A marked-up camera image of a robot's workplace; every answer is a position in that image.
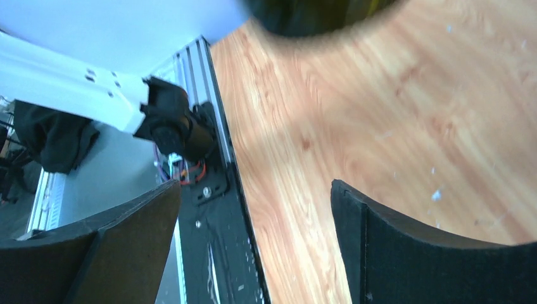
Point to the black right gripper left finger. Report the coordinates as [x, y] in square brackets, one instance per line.
[115, 256]

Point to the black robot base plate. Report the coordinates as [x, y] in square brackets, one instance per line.
[220, 260]

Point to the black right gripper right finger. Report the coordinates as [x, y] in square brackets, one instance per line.
[390, 257]

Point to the dark bottle white label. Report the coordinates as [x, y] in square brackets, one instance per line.
[295, 19]

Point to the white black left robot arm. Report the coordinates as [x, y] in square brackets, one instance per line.
[145, 107]

